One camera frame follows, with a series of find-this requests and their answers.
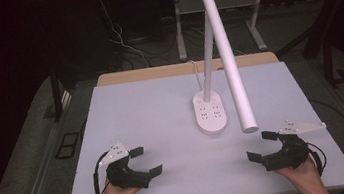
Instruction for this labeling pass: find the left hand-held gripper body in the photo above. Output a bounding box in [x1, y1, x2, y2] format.
[95, 138, 155, 194]

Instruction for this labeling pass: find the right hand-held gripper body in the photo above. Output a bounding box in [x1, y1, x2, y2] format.
[256, 115, 332, 174]

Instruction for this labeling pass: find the person's right hand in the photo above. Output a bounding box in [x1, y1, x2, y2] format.
[273, 153, 325, 194]

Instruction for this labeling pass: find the white desk lamp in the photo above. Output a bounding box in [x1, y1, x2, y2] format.
[178, 0, 260, 141]

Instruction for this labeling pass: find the black stand leg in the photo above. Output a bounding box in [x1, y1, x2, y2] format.
[319, 38, 344, 90]

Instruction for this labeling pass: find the grey metal stand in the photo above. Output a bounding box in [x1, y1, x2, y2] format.
[171, 0, 277, 63]

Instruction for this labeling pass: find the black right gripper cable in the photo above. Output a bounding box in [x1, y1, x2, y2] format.
[301, 94, 344, 181]

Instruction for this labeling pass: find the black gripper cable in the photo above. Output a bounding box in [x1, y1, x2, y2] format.
[89, 151, 114, 194]
[301, 94, 344, 181]

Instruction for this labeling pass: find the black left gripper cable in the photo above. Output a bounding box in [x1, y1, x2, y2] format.
[89, 151, 114, 194]

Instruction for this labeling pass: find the black floor frame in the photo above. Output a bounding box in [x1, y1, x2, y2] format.
[51, 130, 84, 161]

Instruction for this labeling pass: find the white lamp cable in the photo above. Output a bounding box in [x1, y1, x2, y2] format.
[186, 58, 207, 92]

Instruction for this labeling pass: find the white floor cable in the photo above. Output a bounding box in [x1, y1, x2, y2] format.
[97, 0, 152, 73]

